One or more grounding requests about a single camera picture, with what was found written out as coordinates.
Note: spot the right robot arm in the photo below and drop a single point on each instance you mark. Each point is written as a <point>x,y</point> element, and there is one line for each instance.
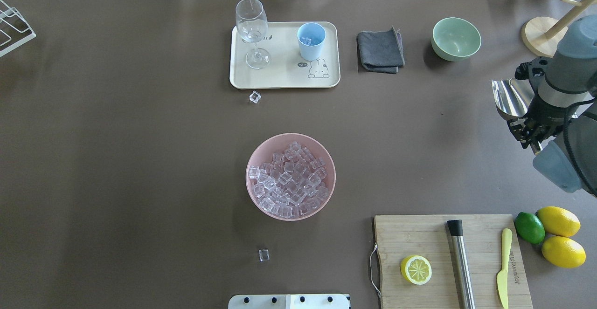
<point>569,160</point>

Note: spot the pink bowl of ice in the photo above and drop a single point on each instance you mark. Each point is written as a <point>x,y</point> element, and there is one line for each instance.
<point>290,176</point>

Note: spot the half lemon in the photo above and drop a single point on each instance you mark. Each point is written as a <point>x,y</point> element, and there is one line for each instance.
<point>416,269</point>

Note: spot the steel muddler black tip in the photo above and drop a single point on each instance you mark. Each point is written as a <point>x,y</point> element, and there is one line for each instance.
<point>455,228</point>

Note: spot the cream serving tray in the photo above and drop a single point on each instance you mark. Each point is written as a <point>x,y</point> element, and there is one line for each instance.
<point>287,69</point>

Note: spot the steel ice scoop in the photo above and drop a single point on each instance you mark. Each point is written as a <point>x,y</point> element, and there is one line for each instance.
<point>512,99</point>

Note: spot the clear wine glass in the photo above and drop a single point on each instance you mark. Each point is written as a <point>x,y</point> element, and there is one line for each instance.
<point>252,26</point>

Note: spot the yellow lemon lower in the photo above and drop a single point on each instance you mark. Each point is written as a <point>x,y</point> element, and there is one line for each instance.
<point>563,252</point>

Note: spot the white dish rack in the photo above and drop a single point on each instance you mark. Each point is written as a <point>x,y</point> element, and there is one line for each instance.
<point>14,29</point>

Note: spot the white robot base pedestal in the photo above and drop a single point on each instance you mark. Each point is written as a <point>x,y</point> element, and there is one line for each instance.
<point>290,301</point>

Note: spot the green lime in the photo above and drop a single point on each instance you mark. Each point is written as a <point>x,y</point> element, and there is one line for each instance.
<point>530,228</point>

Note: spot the yellow lemon upper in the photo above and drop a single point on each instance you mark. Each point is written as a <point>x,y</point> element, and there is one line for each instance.
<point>559,221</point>

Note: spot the wooden cup tree stand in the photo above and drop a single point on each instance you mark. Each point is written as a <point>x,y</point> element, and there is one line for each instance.
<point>541,35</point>

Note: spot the grey folded cloth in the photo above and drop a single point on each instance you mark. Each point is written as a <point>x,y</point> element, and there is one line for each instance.
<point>381,51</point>

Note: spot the blue cup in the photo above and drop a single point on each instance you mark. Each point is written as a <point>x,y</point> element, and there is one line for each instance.
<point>311,37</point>

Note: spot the yellow lemon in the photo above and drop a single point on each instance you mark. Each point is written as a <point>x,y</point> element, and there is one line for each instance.
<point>563,252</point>
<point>559,221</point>

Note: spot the green bowl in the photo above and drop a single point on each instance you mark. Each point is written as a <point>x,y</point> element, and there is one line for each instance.
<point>454,39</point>

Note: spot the yellow plastic knife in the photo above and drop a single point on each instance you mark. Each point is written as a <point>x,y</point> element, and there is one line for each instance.
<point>503,274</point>

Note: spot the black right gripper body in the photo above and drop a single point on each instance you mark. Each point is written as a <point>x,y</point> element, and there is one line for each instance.
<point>546,110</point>

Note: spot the ice cube near base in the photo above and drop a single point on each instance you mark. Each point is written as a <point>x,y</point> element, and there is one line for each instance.
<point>264,255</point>

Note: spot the ice cube near tray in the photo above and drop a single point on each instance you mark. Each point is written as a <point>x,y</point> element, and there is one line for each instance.
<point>255,97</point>

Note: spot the bamboo cutting board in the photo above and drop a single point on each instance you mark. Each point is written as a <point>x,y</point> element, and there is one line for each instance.
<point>399,236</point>

